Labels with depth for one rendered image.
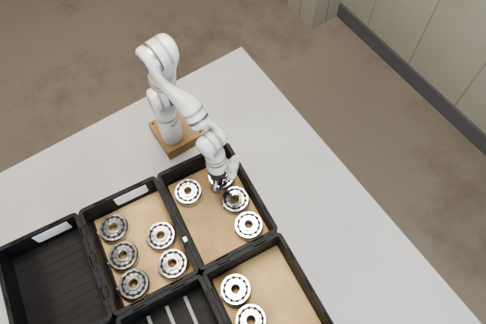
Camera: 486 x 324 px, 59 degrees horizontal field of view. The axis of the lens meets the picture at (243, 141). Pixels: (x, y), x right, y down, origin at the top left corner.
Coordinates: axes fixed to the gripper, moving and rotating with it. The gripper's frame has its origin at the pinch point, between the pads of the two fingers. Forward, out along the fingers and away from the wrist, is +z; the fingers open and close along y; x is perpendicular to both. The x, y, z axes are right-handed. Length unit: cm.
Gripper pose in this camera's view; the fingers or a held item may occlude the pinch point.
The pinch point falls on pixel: (220, 183)
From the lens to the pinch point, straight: 162.1
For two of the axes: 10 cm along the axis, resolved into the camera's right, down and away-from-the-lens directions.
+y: -1.8, 8.5, -4.9
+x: 9.8, 1.4, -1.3
